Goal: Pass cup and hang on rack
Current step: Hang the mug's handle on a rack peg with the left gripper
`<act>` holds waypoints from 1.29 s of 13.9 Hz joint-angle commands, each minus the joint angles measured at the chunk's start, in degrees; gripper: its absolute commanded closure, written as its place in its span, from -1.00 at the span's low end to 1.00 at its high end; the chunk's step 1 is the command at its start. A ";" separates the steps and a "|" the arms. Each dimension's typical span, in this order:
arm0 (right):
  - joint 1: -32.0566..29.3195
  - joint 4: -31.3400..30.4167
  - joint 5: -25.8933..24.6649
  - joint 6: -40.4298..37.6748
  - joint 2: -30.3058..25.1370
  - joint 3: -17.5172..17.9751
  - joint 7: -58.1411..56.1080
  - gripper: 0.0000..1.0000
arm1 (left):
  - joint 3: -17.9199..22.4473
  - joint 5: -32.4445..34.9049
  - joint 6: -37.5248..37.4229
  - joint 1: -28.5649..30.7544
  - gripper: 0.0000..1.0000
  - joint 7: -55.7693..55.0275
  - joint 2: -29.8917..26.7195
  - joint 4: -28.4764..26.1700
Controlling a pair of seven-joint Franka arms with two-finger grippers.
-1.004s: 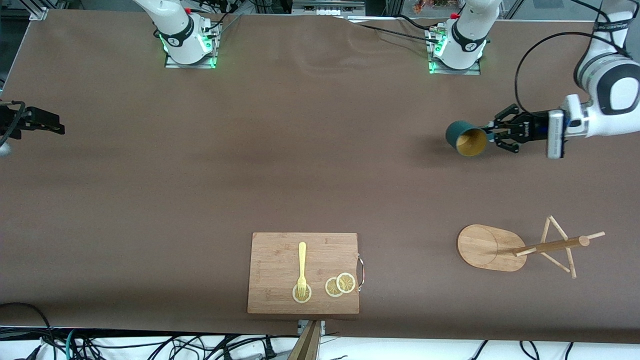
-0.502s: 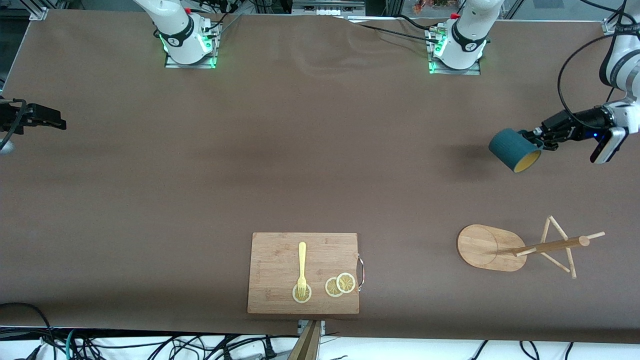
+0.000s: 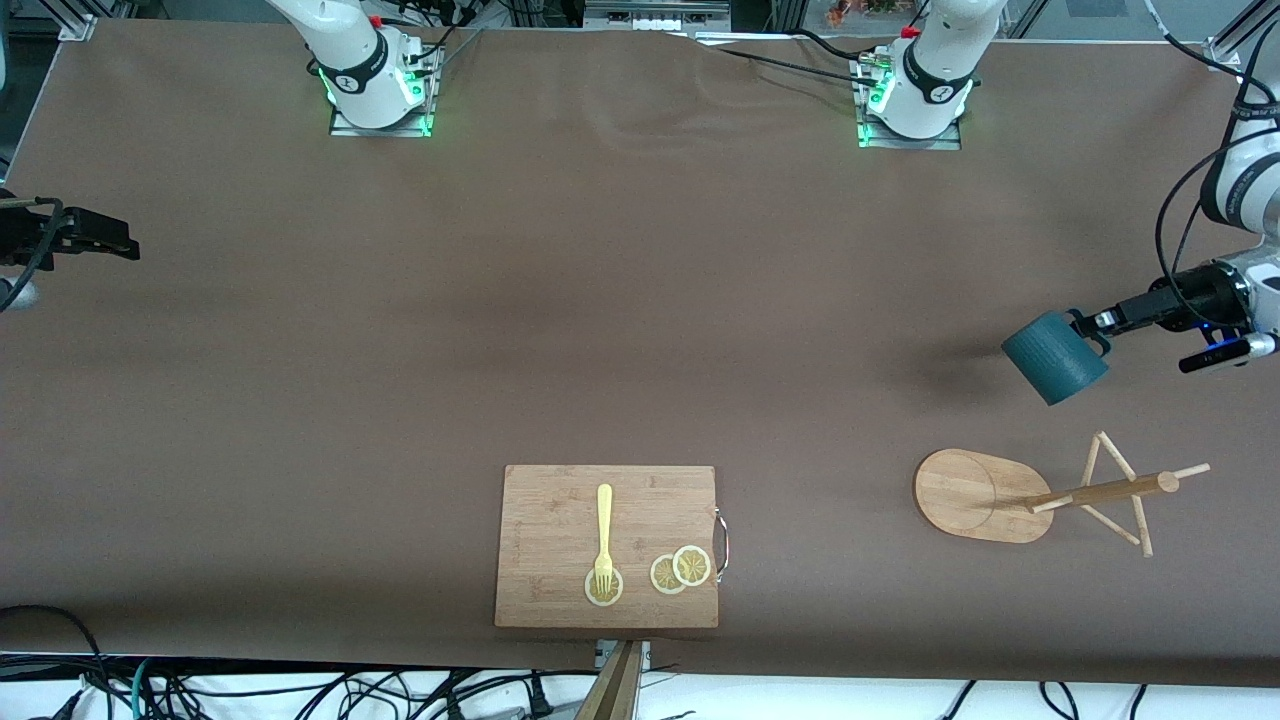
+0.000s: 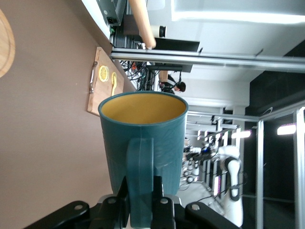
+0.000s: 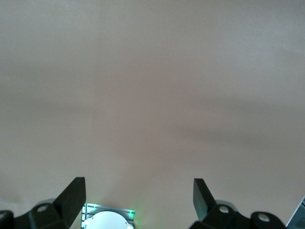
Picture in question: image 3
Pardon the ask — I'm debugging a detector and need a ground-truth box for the teal cable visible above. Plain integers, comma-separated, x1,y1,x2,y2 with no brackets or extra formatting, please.
128,657,161,720

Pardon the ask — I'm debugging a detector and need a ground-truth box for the large table cover sheet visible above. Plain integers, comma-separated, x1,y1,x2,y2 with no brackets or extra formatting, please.
0,18,1280,691

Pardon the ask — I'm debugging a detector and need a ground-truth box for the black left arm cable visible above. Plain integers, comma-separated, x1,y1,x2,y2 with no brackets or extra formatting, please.
1140,0,1280,331

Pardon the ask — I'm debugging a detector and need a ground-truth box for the grey power strip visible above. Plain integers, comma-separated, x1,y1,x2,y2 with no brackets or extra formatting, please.
583,0,733,31

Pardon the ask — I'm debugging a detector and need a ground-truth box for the teal ribbed mug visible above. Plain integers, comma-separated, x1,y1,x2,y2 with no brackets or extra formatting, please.
1001,309,1113,407

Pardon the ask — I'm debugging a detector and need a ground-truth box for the thick black looped cable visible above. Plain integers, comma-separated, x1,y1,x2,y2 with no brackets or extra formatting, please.
0,604,113,720

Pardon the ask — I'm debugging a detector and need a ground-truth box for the wooden cutting board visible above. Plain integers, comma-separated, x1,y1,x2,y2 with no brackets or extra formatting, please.
494,464,730,630

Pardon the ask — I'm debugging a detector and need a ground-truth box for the wooden mug rack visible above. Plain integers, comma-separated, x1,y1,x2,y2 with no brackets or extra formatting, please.
913,431,1212,558

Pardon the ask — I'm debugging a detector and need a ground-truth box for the aluminium frame profile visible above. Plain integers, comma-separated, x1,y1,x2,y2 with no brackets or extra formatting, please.
58,0,136,43
1203,0,1280,71

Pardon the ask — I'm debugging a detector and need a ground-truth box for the long black table cable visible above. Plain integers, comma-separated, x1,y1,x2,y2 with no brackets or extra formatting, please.
690,35,881,86

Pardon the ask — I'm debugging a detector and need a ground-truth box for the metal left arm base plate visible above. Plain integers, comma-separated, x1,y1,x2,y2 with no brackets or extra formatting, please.
850,55,963,151

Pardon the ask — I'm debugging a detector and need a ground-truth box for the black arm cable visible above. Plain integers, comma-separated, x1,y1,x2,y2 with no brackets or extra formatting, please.
1140,0,1280,331
0,200,66,311

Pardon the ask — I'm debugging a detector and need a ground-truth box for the yellow plastic fork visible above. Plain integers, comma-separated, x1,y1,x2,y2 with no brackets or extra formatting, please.
594,484,615,595

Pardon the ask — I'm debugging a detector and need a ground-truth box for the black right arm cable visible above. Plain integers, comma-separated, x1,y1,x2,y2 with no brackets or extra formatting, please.
0,200,66,311

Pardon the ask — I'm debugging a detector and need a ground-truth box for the short black table cable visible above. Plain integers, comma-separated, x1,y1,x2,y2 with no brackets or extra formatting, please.
795,28,873,65

